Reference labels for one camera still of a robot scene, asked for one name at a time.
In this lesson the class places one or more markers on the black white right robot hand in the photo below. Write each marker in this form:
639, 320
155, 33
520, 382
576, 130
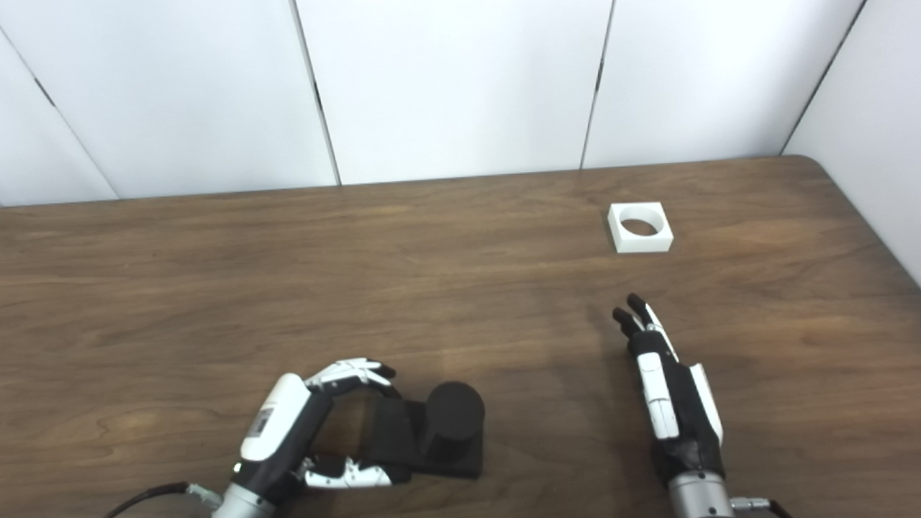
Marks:
662, 403

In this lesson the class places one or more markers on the black peg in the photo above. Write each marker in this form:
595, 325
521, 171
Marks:
450, 417

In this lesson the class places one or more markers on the white square piece with hole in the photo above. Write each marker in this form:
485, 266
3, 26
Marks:
642, 244

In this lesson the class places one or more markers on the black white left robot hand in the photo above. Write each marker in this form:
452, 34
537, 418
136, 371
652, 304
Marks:
277, 421

